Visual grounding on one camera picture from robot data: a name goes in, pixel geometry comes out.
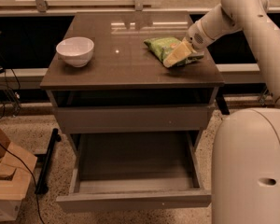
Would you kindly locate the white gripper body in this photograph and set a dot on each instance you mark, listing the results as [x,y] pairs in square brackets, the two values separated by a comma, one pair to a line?
[196,35]

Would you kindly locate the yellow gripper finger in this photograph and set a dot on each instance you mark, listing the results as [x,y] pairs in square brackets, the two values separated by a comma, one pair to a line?
[180,55]

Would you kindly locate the green jalapeno chip bag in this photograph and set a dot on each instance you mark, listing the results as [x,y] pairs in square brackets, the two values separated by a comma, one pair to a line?
[162,46]

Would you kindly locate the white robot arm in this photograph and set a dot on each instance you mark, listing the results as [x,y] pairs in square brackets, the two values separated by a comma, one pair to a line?
[246,150]

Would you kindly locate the grey drawer cabinet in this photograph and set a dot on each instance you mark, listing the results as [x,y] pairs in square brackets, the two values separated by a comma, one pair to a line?
[124,73]

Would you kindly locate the closed grey top drawer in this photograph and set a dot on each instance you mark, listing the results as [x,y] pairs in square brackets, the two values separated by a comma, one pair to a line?
[132,120]

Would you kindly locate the open grey middle drawer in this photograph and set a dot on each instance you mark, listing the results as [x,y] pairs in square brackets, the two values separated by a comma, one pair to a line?
[134,171]

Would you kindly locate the white ceramic bowl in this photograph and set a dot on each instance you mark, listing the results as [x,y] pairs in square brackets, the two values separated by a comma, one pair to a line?
[75,51]

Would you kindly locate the black metal stand bar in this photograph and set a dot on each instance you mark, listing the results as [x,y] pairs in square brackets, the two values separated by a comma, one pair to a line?
[41,186]

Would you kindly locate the cardboard box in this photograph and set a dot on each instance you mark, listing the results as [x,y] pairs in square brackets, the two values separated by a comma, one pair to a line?
[16,165]

